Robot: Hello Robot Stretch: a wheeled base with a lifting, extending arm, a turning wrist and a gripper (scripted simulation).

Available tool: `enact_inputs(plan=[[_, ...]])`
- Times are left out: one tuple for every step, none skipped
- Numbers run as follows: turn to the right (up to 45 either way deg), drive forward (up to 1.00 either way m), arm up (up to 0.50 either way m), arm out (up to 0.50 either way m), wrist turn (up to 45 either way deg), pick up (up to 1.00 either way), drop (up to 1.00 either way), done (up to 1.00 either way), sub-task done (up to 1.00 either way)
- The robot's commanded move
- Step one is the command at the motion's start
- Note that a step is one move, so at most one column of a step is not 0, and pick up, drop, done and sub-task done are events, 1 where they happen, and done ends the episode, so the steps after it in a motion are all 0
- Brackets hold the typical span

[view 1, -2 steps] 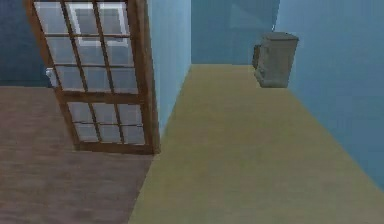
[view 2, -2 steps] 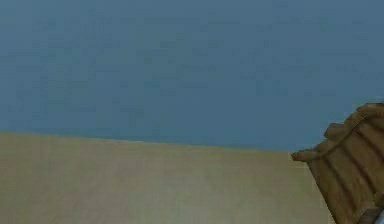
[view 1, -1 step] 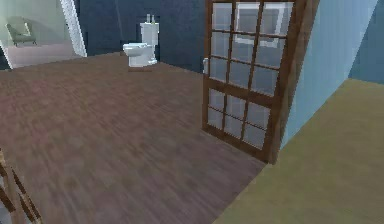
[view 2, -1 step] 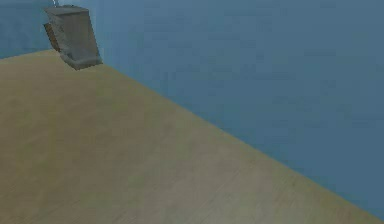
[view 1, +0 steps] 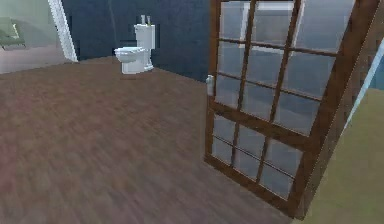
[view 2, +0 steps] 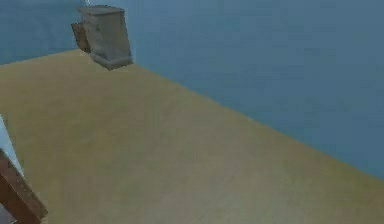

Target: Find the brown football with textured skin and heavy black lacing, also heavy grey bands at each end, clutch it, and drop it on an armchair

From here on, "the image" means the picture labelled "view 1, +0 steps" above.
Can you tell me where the white toilet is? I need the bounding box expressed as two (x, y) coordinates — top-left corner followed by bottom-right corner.
(113, 23), (157, 75)

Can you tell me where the brown glass-paned room door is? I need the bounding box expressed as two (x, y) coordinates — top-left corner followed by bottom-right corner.
(203, 0), (382, 220)

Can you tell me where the silver door handle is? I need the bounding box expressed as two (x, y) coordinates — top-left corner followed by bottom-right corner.
(205, 74), (215, 97)

